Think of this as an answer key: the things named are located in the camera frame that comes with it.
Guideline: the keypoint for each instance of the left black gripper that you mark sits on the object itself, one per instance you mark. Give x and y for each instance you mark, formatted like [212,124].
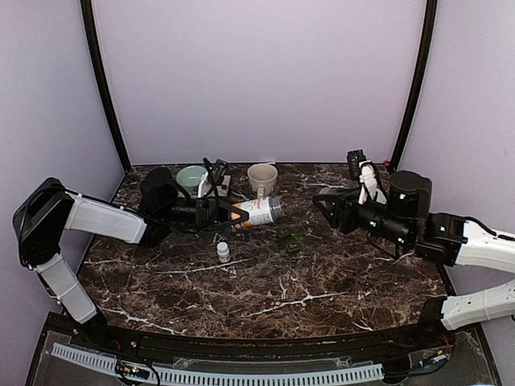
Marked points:
[208,213]

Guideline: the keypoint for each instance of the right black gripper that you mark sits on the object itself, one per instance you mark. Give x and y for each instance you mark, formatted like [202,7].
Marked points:
[346,205]

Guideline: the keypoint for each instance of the orange pill bottle grey cap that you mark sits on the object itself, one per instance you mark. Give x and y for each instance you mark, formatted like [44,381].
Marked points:
[261,211]

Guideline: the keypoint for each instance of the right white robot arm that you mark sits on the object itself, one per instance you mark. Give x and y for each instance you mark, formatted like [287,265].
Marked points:
[402,216]

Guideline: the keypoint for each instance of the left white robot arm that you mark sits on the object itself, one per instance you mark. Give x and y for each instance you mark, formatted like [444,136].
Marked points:
[53,209]

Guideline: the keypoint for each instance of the floral square plate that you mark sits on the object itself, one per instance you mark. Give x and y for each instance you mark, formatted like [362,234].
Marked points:
[223,188]

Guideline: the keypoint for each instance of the small white pill bottle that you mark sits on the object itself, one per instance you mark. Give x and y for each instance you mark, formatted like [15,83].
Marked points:
[223,253]

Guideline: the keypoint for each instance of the cream coral pattern mug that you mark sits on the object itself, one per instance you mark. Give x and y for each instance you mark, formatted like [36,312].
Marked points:
[263,179]

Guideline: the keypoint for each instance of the left light green bowl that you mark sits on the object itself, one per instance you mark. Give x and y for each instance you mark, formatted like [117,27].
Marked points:
[193,179]

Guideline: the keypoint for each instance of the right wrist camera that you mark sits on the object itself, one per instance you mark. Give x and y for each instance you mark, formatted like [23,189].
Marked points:
[367,175]

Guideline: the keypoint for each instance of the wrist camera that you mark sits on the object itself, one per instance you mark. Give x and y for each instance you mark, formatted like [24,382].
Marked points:
[367,175]
[212,178]

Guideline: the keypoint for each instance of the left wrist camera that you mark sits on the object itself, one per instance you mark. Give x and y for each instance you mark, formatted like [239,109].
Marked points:
[212,178]

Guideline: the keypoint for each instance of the black front table rail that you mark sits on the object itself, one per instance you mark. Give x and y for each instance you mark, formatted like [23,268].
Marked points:
[386,344]

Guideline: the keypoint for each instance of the white slotted cable duct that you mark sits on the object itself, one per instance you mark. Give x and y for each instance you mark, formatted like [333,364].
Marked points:
[210,372]

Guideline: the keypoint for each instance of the right black frame post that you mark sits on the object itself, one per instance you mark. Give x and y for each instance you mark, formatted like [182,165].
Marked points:
[424,48]

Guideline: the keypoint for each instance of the black frame post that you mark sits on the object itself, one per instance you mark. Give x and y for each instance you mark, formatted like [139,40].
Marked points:
[424,48]
[94,47]

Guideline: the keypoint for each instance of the left black frame post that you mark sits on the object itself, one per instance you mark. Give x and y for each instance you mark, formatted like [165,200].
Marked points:
[94,47]

